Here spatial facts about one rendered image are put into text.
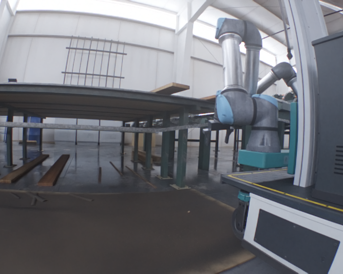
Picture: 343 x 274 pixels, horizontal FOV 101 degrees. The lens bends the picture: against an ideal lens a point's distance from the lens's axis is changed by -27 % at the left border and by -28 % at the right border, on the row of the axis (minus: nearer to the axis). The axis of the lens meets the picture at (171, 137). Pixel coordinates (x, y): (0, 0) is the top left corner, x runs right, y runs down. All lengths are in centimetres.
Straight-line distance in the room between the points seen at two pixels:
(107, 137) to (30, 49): 488
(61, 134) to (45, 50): 349
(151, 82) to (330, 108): 788
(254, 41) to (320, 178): 67
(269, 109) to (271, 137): 11
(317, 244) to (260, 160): 37
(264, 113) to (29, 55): 832
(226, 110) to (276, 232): 48
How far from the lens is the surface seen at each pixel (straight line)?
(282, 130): 303
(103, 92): 149
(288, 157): 86
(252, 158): 78
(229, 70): 84
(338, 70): 68
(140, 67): 828
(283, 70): 135
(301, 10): 104
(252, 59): 100
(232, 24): 97
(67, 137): 700
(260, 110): 78
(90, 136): 697
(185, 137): 181
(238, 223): 97
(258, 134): 79
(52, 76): 799
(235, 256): 89
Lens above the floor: 51
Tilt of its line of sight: 1 degrees down
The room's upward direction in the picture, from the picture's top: 3 degrees clockwise
